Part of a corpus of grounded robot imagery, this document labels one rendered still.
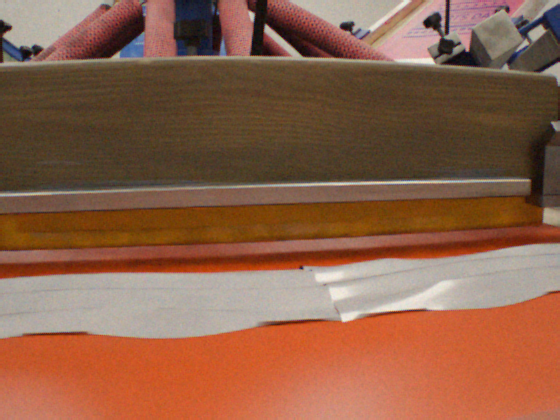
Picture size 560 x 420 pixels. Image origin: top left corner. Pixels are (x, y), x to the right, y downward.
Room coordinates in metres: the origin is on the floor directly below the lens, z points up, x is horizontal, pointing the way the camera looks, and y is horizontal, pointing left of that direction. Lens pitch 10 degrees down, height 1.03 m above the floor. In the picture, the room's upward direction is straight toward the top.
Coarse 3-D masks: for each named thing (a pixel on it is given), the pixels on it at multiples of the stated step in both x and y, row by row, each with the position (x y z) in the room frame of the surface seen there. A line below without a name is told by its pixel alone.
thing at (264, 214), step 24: (0, 216) 0.27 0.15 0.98; (24, 216) 0.27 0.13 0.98; (48, 216) 0.28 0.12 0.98; (72, 216) 0.28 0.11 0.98; (96, 216) 0.28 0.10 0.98; (120, 216) 0.29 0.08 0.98; (144, 216) 0.29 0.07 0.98; (168, 216) 0.29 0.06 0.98; (192, 216) 0.29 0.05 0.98; (216, 216) 0.30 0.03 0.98; (240, 216) 0.30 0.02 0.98; (264, 216) 0.30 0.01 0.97; (288, 216) 0.30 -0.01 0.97; (312, 216) 0.31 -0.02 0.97; (336, 216) 0.31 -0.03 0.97; (360, 216) 0.31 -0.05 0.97; (384, 216) 0.32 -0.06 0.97; (408, 216) 0.32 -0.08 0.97
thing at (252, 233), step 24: (432, 216) 0.32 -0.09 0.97; (456, 216) 0.33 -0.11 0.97; (480, 216) 0.33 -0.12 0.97; (504, 216) 0.33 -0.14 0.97; (528, 216) 0.34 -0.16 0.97; (0, 240) 0.27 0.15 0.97; (24, 240) 0.27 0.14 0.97; (48, 240) 0.28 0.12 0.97; (72, 240) 0.28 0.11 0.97; (96, 240) 0.28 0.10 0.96; (120, 240) 0.29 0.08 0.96; (144, 240) 0.29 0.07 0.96; (168, 240) 0.29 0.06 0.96; (192, 240) 0.29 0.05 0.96; (216, 240) 0.30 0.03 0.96; (240, 240) 0.30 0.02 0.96; (264, 240) 0.30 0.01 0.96; (288, 240) 0.31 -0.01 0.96
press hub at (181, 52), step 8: (176, 0) 1.09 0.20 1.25; (184, 0) 1.09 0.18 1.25; (192, 0) 1.09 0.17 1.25; (200, 0) 1.10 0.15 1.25; (208, 0) 1.11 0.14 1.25; (176, 8) 1.10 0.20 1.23; (184, 8) 1.09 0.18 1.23; (192, 8) 1.09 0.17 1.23; (200, 8) 1.10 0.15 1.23; (208, 8) 1.11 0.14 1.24; (176, 16) 1.09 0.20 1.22; (184, 16) 1.09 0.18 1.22; (192, 16) 1.09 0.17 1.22; (200, 16) 1.10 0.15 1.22; (208, 16) 1.11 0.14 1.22; (176, 40) 1.09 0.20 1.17; (208, 40) 1.11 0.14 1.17; (184, 48) 1.09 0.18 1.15; (200, 48) 1.10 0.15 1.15; (208, 48) 1.11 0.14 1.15; (184, 56) 1.08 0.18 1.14
